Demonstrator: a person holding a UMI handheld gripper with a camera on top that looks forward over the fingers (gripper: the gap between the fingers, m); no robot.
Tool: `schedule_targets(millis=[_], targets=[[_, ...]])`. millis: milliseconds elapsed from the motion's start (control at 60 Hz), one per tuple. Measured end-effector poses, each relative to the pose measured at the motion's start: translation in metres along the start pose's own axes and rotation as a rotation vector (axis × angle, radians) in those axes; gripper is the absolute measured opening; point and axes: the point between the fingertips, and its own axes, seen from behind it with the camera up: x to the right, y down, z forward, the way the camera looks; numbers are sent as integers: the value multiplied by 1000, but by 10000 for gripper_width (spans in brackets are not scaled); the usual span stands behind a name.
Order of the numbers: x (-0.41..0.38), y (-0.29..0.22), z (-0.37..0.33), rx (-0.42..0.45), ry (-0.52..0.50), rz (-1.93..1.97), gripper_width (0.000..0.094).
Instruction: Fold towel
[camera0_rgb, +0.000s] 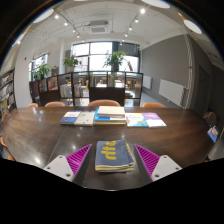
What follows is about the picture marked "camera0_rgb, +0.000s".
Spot small side window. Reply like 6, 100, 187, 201
28, 53, 49, 81

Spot colourful illustrated magazine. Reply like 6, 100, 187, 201
125, 112, 150, 128

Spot green potted plant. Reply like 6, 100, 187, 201
33, 63, 53, 81
62, 55, 82, 73
103, 50, 127, 72

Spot large glass window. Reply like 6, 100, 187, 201
71, 41, 140, 73

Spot grey towel with yellow letters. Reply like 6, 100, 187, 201
94, 139, 135, 173

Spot white book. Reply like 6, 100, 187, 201
73, 111, 97, 127

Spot purple and white magazine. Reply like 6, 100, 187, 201
141, 112, 167, 128

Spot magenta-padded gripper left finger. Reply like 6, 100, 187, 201
43, 143, 93, 183

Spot large white wall radiator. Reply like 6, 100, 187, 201
158, 78, 186, 107

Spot large blue-cover book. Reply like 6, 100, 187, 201
93, 109, 128, 126

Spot small white wall radiator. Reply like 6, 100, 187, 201
142, 75, 153, 90

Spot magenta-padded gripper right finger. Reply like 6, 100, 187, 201
134, 143, 183, 183

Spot ceiling air conditioner unit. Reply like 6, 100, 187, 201
87, 19, 110, 34

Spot ceiling lights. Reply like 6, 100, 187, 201
16, 0, 203, 46

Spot beige hardcover book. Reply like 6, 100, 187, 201
97, 105, 126, 118

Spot wall bookshelf unit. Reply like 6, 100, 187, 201
0, 68, 17, 116

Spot dark open shelf unit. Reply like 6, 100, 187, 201
29, 70, 144, 108

